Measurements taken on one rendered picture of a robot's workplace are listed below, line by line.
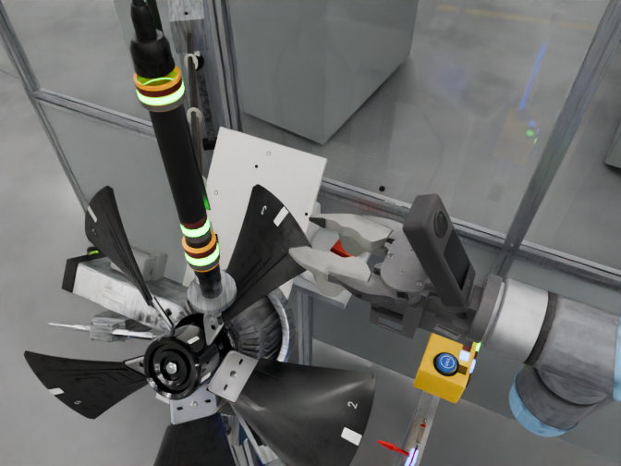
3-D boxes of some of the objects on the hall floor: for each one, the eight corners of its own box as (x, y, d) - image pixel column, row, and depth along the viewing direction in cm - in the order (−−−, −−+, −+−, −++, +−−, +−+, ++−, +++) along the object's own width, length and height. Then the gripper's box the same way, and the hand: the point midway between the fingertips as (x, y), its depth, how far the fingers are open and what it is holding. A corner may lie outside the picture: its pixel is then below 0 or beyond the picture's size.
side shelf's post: (304, 371, 224) (301, 251, 161) (312, 374, 223) (313, 254, 160) (299, 378, 222) (296, 260, 159) (308, 382, 221) (308, 264, 158)
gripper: (464, 381, 53) (277, 306, 59) (489, 293, 60) (320, 234, 66) (486, 340, 46) (273, 260, 52) (511, 247, 53) (322, 185, 59)
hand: (310, 233), depth 56 cm, fingers open, 4 cm apart
